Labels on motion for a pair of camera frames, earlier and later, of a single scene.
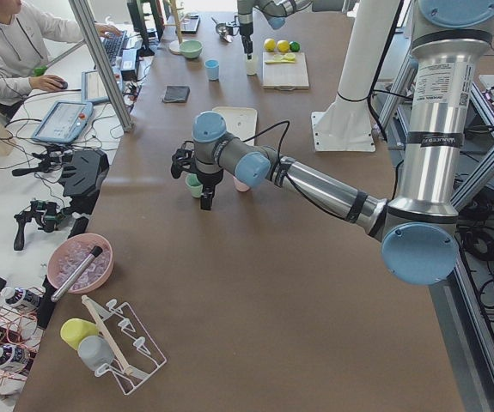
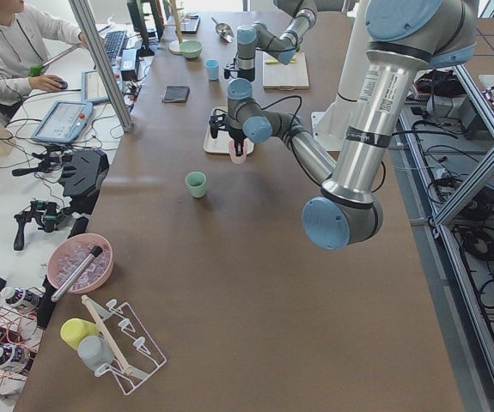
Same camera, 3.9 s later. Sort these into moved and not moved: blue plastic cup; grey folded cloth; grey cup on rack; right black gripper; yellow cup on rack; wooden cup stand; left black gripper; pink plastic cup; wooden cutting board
Moved: right black gripper; left black gripper; pink plastic cup
Not moved: wooden cutting board; grey folded cloth; grey cup on rack; yellow cup on rack; blue plastic cup; wooden cup stand
